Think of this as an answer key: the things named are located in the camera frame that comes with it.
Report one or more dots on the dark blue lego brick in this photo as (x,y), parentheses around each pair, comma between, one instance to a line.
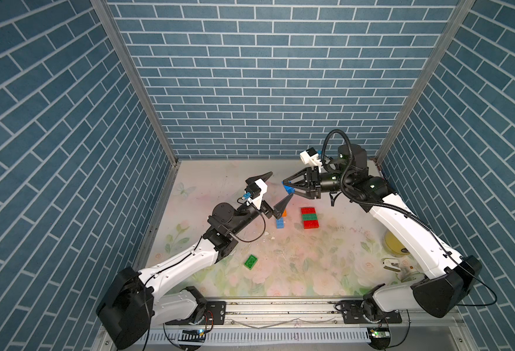
(288,188)

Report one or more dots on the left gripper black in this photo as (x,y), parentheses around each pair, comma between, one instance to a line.
(274,210)

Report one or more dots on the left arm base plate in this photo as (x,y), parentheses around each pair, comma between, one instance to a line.
(214,310)

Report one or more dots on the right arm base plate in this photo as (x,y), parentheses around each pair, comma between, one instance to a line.
(360,312)

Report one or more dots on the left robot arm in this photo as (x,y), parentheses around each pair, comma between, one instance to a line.
(137,300)

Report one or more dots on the green long lego brick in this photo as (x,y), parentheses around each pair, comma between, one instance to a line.
(309,217)

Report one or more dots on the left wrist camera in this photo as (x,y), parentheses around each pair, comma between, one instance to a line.
(254,193)

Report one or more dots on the white small clip device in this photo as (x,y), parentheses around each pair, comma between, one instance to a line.
(391,264)

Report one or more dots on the light blue lego brick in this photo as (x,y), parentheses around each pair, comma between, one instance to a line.
(280,223)

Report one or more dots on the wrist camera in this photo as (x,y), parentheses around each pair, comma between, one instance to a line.
(311,158)
(254,193)

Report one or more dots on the red lego brick front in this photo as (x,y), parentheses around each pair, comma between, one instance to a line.
(311,224)

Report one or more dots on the yellow pen cup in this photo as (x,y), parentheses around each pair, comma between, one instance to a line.
(394,246)

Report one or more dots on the aluminium front rail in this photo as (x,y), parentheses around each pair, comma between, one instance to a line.
(271,312)

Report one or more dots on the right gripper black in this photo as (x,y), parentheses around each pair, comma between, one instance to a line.
(312,179)

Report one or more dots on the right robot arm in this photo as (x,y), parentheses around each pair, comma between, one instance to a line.
(447,276)

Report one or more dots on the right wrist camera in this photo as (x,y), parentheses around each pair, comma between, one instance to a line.
(311,158)

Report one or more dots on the green square lego brick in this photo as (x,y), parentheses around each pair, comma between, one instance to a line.
(250,262)

